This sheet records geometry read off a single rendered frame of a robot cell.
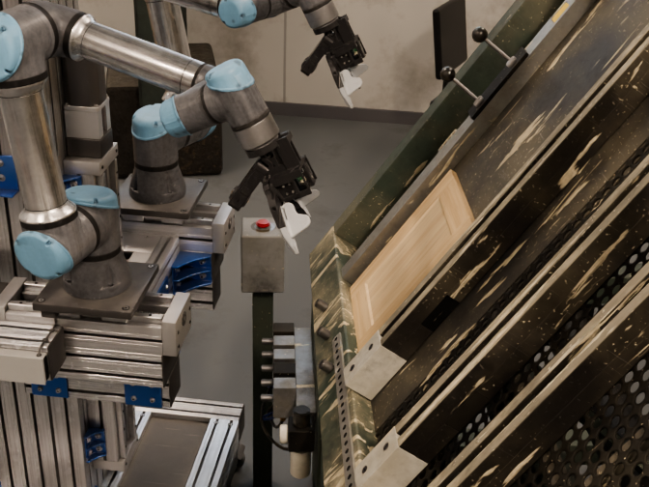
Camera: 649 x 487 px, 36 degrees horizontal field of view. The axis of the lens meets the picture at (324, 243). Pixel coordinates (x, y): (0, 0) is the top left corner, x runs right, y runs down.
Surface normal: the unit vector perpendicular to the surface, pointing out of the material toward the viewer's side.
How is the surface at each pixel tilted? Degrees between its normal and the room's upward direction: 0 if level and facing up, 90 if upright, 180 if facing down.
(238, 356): 0
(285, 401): 90
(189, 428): 0
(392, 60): 90
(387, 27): 90
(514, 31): 90
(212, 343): 0
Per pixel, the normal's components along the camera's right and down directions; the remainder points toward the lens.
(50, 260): -0.33, 0.54
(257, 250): 0.04, 0.47
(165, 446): 0.03, -0.88
